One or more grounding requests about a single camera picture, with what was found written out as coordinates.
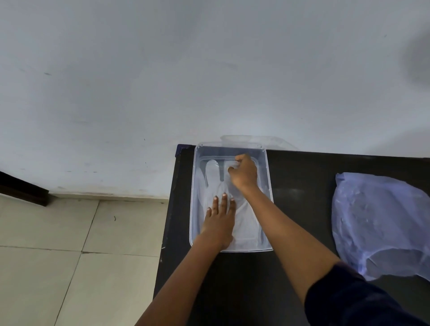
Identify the person's left middle finger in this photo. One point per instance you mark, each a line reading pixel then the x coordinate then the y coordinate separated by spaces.
pixel 224 205

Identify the person's right hand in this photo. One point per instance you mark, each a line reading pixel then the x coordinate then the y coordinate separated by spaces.
pixel 245 174

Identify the pale purple plastic bag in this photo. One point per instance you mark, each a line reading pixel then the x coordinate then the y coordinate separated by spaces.
pixel 379 221

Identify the transparent plastic glove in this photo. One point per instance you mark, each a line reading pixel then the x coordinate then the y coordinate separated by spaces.
pixel 245 221

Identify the clear plastic container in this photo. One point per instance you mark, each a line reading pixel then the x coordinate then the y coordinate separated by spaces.
pixel 198 188

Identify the person's left hand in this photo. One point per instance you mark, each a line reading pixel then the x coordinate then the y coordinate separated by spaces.
pixel 218 228

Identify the person's right fingers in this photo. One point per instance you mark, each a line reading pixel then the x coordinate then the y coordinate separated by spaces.
pixel 237 166

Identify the person's right forearm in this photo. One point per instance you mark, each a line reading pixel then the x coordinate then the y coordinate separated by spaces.
pixel 285 235

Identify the dark wooden board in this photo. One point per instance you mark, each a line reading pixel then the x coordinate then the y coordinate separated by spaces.
pixel 23 191

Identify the person's left little finger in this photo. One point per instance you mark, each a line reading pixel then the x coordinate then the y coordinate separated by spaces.
pixel 209 215

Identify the clear plastic lid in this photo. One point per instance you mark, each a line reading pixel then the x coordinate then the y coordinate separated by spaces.
pixel 268 141

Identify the person's left forearm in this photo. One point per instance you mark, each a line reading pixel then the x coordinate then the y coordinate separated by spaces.
pixel 188 285

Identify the dark navy sleeve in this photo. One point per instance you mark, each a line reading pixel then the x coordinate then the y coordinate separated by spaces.
pixel 352 302

